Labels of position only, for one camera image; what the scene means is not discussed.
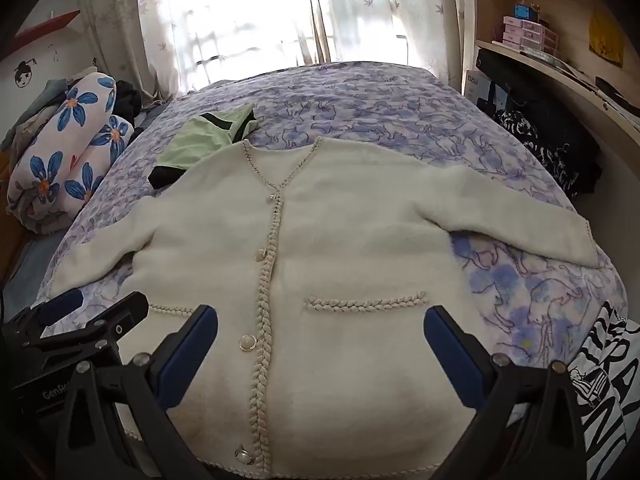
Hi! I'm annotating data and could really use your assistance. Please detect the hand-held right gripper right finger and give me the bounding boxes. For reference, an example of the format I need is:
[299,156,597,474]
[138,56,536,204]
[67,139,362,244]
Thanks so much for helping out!
[423,305,587,480]

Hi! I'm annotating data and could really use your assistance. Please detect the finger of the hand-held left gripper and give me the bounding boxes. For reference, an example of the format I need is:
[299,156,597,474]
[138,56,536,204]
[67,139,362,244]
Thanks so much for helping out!
[10,287,85,351]
[22,291,151,371]

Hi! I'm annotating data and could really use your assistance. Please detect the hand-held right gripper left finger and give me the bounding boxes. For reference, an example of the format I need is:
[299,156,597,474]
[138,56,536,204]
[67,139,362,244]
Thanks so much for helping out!
[54,304,219,480]

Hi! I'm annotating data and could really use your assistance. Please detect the white fluffy cardigan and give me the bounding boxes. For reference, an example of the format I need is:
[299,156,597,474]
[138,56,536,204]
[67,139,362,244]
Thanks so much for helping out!
[50,136,613,476]

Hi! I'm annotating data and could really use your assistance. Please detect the grey clothes pile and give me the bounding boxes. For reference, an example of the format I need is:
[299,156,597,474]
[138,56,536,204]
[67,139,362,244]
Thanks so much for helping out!
[0,79,71,151]

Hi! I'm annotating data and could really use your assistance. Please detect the dark clothes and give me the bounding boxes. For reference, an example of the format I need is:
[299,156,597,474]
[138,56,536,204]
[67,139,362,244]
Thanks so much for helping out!
[114,80,146,133]

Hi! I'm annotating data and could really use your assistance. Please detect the grey blue bed sheet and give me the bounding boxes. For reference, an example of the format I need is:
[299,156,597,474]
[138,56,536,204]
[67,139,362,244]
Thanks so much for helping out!
[0,235,66,308]

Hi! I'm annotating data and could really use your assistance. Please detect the black white printed clothing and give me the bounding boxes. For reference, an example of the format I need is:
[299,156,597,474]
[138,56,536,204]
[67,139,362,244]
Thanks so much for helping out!
[567,300,640,480]

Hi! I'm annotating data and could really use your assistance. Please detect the blue flower patterned pillows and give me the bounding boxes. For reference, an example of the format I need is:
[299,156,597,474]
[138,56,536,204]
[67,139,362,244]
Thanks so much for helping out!
[6,72,133,233]

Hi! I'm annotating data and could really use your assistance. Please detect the green garment with black trim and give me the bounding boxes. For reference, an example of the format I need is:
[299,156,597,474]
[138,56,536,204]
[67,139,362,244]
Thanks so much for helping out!
[150,103,258,188]

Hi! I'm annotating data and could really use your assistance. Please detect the black white patterned cloth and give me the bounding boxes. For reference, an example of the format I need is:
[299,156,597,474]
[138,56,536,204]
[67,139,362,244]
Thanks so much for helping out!
[492,105,603,198]

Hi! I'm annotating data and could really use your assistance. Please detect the blue white cardboard box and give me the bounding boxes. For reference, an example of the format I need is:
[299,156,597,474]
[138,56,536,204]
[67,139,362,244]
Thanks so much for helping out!
[464,69,508,113]

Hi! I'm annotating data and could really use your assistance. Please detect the sheer leaf print curtain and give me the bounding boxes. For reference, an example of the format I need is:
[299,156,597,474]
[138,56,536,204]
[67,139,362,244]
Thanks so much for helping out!
[320,0,476,91]
[75,0,311,108]

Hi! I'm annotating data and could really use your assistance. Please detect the black device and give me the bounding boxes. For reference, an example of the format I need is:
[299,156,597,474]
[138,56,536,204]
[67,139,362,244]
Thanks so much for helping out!
[594,76,640,111]

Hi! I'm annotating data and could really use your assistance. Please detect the stack of papers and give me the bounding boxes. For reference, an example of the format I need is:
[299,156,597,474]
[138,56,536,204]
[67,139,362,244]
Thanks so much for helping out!
[520,47,576,70]

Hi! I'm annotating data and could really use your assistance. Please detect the stack of pink boxes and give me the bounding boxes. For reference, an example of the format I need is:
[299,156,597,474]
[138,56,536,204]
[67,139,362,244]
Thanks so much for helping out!
[501,15,558,56]

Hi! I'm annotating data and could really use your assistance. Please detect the red wall shelf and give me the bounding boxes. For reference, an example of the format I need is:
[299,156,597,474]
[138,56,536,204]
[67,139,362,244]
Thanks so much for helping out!
[12,10,81,53]

